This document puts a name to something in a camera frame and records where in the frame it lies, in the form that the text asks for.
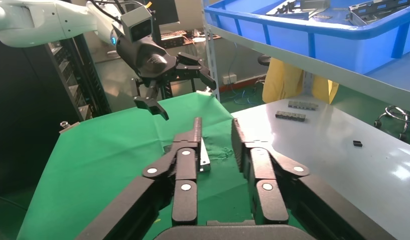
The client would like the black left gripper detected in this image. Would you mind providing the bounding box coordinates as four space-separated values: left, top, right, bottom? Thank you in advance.
116 33 217 121

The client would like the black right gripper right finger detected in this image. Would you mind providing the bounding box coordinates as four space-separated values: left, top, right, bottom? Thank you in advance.
231 118 396 240

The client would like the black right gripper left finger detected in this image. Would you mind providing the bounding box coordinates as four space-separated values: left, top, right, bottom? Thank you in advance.
75 116 204 240

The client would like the stamped metal bracket part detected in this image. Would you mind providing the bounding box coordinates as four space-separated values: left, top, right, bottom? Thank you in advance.
346 0 410 27
198 137 212 174
266 0 331 21

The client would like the black desk equipment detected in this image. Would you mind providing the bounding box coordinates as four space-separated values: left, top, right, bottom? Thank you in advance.
160 29 195 50

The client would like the grey metal connector strip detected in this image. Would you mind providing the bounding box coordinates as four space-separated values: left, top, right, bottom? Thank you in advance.
287 100 319 112
275 110 307 122

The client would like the black monitor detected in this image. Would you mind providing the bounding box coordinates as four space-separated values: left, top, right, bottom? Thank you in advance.
151 0 181 26

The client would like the green table cloth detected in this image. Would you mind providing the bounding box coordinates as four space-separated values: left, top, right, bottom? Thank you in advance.
17 91 305 240

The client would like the black equipment rack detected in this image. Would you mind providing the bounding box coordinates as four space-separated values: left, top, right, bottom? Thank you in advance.
42 33 113 122

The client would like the yellow plastic bag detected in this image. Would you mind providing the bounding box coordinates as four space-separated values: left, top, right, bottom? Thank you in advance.
261 57 340 105

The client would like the blue plastic bin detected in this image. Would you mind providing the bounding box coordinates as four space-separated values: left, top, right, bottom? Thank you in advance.
204 0 410 75

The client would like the black metal desk frame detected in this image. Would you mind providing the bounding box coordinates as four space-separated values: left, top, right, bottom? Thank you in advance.
158 71 197 100

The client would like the white perforated shelf post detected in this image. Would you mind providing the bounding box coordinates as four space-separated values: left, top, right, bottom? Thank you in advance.
201 0 221 102

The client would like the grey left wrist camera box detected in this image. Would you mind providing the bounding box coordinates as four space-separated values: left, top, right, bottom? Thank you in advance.
120 4 154 43

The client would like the blue floor cable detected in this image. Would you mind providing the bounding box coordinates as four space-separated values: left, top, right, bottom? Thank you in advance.
229 87 263 107

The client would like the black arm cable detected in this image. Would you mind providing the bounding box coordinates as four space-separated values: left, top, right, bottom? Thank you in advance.
90 0 149 26

